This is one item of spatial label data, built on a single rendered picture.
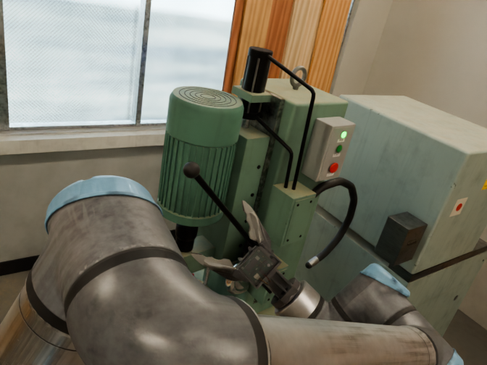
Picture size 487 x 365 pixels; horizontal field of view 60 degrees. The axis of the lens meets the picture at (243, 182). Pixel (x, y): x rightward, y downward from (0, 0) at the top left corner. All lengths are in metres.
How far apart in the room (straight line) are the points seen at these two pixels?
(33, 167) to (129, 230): 2.09
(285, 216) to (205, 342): 0.77
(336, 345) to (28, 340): 0.32
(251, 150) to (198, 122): 0.19
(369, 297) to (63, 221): 0.59
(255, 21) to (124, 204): 2.18
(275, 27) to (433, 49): 1.18
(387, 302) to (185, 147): 0.53
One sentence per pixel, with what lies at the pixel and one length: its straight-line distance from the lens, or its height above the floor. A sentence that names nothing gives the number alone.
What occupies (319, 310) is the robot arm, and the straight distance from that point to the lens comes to 0.86.
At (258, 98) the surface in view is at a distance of 1.05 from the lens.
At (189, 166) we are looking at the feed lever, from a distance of 0.85.
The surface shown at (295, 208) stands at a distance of 1.08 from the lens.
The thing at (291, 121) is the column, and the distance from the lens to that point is 1.06.
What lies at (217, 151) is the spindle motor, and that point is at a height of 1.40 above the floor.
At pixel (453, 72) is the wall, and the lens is 3.21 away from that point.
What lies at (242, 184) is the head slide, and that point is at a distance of 1.09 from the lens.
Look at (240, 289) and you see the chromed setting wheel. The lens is 1.23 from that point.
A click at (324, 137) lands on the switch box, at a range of 1.10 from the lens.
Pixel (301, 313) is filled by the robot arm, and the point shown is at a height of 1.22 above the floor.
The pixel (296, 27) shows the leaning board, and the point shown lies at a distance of 2.75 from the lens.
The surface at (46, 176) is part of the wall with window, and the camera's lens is 2.50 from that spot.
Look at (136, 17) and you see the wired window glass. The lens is 2.44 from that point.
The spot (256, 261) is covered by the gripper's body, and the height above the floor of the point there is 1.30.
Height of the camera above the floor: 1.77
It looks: 26 degrees down
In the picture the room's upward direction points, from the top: 12 degrees clockwise
